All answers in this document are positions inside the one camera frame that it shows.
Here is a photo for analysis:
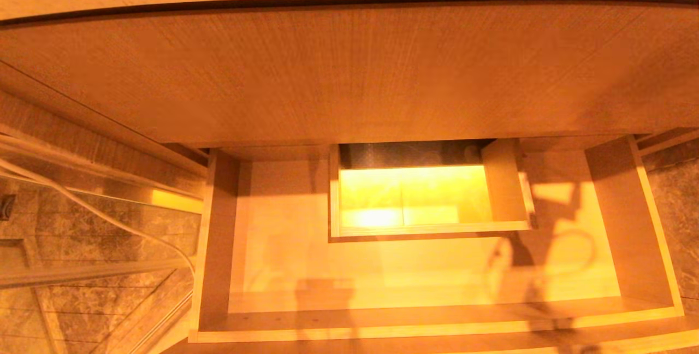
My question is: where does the wooden upper vanity front panel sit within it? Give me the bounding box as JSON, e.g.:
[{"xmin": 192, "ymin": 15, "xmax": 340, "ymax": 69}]
[{"xmin": 0, "ymin": 2, "xmax": 699, "ymax": 150}]

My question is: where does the glass shower screen pale frame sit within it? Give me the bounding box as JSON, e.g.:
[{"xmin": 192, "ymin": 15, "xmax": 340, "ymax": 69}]
[{"xmin": 0, "ymin": 133, "xmax": 204, "ymax": 354}]

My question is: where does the wooden vanity side panel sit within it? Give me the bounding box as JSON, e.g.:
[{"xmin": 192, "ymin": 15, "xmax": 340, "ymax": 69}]
[{"xmin": 0, "ymin": 61, "xmax": 211, "ymax": 199}]

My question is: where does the thin white cable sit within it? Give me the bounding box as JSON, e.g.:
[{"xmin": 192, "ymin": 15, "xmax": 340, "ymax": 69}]
[{"xmin": 0, "ymin": 155, "xmax": 196, "ymax": 273}]

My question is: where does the wooden vanity drawer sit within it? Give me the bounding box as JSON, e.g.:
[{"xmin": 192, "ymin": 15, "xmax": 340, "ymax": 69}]
[{"xmin": 161, "ymin": 134, "xmax": 699, "ymax": 354}]

